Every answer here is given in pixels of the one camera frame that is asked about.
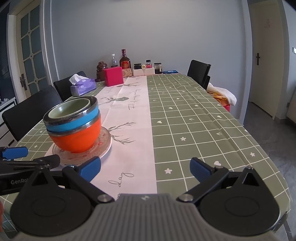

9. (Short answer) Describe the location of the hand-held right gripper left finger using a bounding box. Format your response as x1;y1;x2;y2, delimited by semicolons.
22;156;115;204

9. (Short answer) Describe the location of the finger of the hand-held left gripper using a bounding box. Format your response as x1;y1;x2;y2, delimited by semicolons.
0;146;29;161
0;155;61;173

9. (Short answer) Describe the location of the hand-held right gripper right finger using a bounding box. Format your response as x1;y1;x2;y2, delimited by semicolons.
176;157;260;204

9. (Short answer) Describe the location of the white fruit-print plate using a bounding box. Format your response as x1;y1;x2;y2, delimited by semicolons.
59;139;113;166

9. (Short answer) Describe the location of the floral clear glass plate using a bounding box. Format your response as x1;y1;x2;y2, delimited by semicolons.
52;126;112;165

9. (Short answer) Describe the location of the orange steel bowl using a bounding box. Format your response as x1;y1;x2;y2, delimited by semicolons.
47;116;102;154

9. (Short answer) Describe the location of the blue steel bowl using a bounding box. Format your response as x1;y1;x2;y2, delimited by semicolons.
43;96;100;133

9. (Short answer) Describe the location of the green ceramic bowl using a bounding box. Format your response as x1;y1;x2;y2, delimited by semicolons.
48;98;91;119

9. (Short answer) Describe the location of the black chair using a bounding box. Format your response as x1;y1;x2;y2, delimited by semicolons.
2;85;63;142
53;71;87;102
187;60;211;91

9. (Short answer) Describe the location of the green checked tablecloth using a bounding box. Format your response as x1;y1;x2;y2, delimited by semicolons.
0;73;292;239

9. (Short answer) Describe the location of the white table runner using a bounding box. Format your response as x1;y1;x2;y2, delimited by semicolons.
44;75;158;200

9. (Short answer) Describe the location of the white cloth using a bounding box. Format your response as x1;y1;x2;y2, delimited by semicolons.
206;82;237;106

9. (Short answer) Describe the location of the purple tissue pack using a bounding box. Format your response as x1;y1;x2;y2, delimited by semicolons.
69;74;97;97

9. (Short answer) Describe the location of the pink box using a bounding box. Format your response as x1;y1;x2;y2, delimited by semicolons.
103;67;124;87

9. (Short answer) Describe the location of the brown figurine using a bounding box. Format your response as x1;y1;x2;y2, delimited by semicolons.
96;61;108;81

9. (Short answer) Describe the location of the glass panel door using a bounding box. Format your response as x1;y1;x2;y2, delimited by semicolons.
7;0;50;98

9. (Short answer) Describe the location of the white box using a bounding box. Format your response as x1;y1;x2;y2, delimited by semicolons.
133;68;155;76

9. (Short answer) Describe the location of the brown liquor bottle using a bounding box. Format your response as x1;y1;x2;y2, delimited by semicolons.
119;49;131;70

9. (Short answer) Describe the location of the cream door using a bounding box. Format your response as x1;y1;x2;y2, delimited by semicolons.
248;0;286;118

